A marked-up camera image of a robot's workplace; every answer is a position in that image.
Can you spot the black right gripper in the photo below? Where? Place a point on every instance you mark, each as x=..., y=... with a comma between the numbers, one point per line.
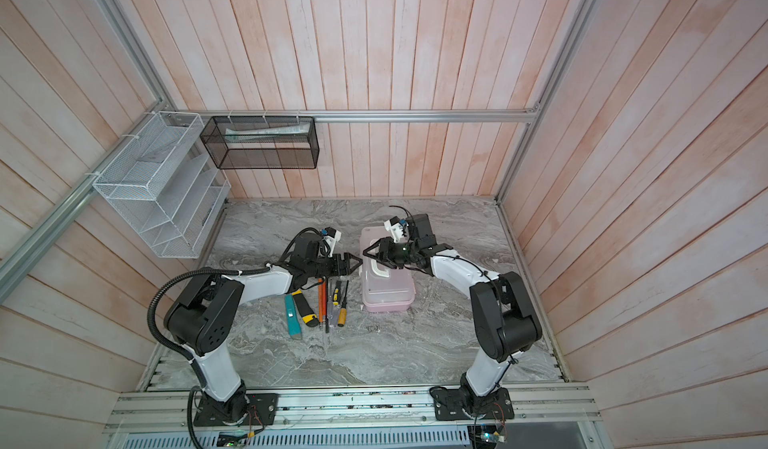
x=386, y=250

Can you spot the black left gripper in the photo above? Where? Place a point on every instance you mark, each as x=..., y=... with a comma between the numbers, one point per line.
x=339, y=271

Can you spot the yellow black utility knife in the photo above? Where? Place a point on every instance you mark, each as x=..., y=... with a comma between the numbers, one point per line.
x=304, y=310

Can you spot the teal utility knife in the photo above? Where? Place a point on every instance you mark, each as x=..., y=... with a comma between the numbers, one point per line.
x=292, y=318

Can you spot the white wire mesh shelf rack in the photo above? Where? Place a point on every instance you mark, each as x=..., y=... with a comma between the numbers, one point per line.
x=169, y=197

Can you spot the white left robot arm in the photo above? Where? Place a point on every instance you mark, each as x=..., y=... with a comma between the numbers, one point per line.
x=201, y=317

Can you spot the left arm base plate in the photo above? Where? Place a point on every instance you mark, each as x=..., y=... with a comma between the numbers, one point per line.
x=258, y=409

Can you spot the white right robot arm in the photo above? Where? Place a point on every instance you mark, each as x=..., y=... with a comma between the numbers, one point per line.
x=505, y=321

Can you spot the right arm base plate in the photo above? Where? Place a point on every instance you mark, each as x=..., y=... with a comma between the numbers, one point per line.
x=463, y=404

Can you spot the orange handled screwdriver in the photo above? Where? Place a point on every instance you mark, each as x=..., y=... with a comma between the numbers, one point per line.
x=342, y=300

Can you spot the aluminium mounting rail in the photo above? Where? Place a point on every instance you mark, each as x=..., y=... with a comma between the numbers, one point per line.
x=305, y=408

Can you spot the black mesh wall basket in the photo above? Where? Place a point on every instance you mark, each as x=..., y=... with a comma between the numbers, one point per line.
x=262, y=142

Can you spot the pink tool box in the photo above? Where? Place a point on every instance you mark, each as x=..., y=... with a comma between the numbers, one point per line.
x=385, y=289

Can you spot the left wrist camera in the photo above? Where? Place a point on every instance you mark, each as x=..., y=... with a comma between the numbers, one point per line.
x=330, y=237

